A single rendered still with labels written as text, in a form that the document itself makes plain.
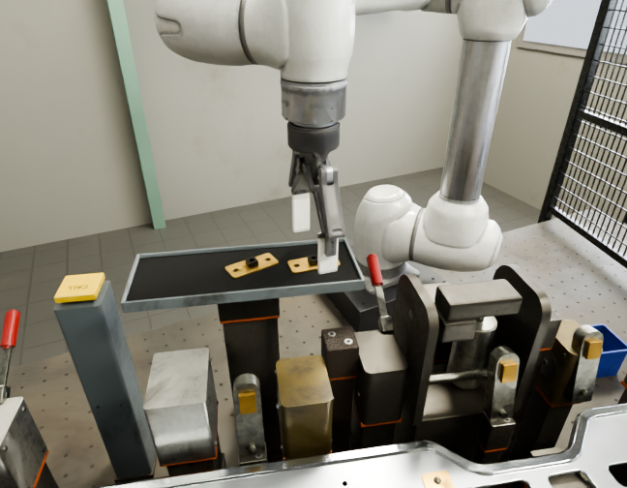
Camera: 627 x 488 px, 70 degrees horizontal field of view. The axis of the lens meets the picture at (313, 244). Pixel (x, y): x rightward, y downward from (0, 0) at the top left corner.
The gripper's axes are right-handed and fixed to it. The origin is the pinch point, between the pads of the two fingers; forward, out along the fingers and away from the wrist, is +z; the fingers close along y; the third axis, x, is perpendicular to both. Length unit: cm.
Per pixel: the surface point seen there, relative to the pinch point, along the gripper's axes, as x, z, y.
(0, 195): -125, 81, -250
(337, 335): 0.0, 9.9, 11.5
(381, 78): 152, 33, -281
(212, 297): -17.4, 3.9, 4.0
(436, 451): 8.8, 19.6, 28.3
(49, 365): -59, 50, -43
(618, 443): 34, 20, 35
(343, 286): 2.4, 4.0, 7.3
